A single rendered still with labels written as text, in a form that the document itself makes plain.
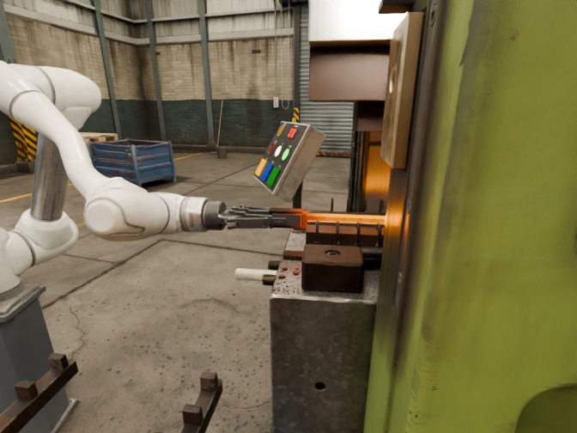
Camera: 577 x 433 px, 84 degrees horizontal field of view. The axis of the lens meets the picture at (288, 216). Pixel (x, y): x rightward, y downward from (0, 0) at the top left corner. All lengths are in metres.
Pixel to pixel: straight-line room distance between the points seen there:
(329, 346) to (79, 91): 1.04
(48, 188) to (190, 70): 9.08
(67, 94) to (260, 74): 8.27
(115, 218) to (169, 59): 10.09
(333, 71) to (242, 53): 8.93
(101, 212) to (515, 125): 0.63
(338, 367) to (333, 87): 0.56
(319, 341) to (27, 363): 1.18
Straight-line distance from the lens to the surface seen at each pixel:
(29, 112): 1.09
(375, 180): 0.96
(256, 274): 1.29
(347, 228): 0.75
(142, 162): 5.66
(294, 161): 1.17
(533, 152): 0.31
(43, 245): 1.51
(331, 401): 0.79
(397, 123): 0.42
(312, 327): 0.67
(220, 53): 9.86
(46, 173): 1.38
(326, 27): 0.63
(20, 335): 1.53
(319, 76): 0.67
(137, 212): 0.69
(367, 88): 0.67
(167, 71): 10.72
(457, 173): 0.29
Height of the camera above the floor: 1.26
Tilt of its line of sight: 19 degrees down
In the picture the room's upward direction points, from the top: straight up
